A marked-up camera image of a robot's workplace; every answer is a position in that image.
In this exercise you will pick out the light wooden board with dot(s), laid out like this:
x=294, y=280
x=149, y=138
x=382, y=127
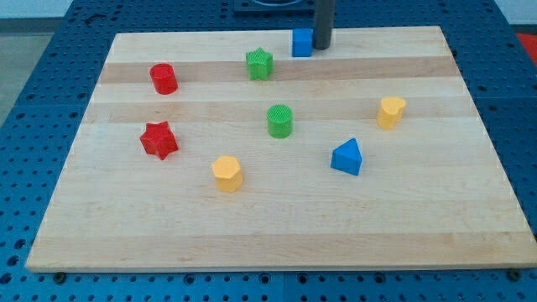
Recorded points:
x=431, y=192

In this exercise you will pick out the green star block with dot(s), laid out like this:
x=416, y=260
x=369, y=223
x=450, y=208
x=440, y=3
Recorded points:
x=260, y=64

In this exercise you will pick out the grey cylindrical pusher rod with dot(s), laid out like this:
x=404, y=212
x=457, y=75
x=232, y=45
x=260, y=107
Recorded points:
x=324, y=15

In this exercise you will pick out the blue cube block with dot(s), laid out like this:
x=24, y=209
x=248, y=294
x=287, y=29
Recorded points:
x=302, y=42

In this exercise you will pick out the yellow hexagon block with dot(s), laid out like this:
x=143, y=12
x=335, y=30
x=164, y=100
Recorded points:
x=227, y=172

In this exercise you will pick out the red star block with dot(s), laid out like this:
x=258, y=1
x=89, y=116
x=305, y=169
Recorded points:
x=159, y=140

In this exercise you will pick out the red cylinder block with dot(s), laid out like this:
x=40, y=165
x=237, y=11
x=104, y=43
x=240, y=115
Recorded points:
x=163, y=78

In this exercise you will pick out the green cylinder block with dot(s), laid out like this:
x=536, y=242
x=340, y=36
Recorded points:
x=280, y=121

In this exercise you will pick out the blue triangle block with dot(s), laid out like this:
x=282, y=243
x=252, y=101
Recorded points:
x=347, y=157

